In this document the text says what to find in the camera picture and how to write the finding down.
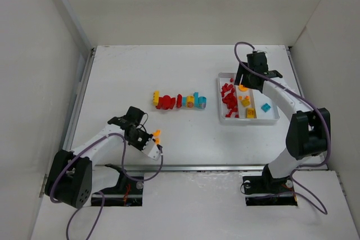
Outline orange yellow lego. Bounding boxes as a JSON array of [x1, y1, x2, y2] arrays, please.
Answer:
[[238, 96, 251, 107]]

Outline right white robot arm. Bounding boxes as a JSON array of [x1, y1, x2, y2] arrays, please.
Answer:
[[235, 51, 331, 183]]

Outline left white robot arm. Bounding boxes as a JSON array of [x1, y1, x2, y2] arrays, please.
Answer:
[[44, 106, 161, 209]]

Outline red legos in tray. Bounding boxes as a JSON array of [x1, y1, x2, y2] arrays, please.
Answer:
[[220, 78, 240, 119]]

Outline orange lego pile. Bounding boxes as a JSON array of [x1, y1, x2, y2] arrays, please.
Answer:
[[153, 130, 161, 144]]

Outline orange D-shaped lego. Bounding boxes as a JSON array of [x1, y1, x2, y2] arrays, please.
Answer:
[[238, 85, 249, 92]]

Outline teal 2x2 lego brick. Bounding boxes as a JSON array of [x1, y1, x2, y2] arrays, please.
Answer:
[[261, 103, 271, 112]]

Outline yellow 2x2 lego brick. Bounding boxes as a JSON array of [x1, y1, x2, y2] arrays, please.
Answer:
[[246, 107, 256, 119]]

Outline red rounded lego assembly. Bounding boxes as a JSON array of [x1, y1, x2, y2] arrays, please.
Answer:
[[155, 94, 183, 110]]

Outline white sorting tray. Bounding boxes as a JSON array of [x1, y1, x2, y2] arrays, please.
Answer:
[[218, 73, 280, 125]]

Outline yellow 2x4 lego brick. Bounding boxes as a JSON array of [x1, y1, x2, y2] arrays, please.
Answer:
[[152, 90, 159, 106]]

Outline teal and yellow lego assembly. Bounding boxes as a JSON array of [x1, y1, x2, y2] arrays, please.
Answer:
[[180, 92, 207, 110]]

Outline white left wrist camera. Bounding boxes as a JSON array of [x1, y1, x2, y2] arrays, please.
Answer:
[[142, 139, 161, 161]]

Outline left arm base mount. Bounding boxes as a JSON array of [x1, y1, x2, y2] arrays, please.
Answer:
[[86, 164, 143, 207]]

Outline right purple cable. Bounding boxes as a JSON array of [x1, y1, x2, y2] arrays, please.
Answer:
[[234, 42, 331, 215]]

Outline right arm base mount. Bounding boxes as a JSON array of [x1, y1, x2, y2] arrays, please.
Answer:
[[240, 175, 298, 206]]

